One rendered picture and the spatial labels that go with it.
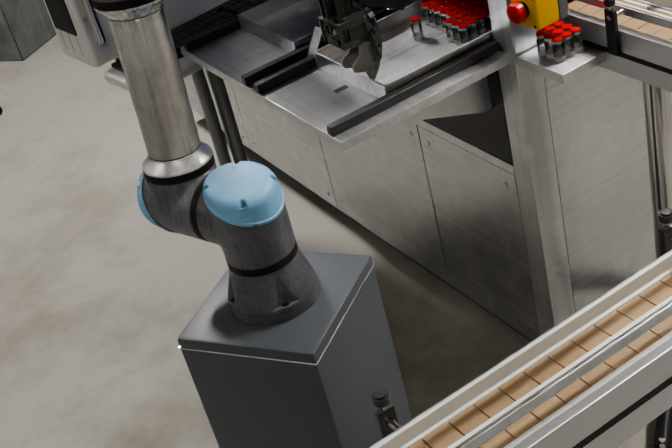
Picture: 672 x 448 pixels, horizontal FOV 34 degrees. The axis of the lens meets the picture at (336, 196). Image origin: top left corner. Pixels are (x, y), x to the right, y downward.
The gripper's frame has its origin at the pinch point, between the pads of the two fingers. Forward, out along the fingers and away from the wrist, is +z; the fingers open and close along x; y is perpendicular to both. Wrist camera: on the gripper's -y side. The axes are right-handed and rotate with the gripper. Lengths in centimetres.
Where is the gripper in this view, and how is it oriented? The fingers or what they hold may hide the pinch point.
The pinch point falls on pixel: (374, 71)
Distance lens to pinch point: 211.8
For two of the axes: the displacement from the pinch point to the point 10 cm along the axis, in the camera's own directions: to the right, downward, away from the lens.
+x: 5.3, 3.5, -7.7
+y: -8.2, 4.5, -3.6
